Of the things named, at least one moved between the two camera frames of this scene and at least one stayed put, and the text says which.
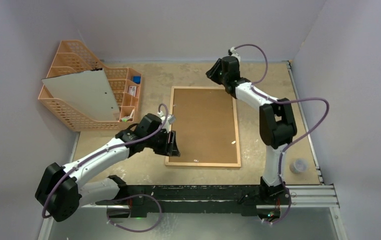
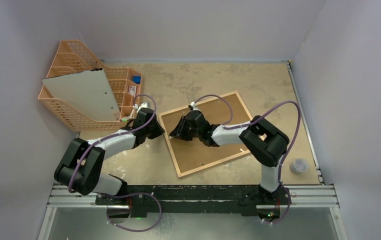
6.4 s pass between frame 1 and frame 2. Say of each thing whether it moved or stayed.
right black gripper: moved
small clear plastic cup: stayed
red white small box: stayed
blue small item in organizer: stayed
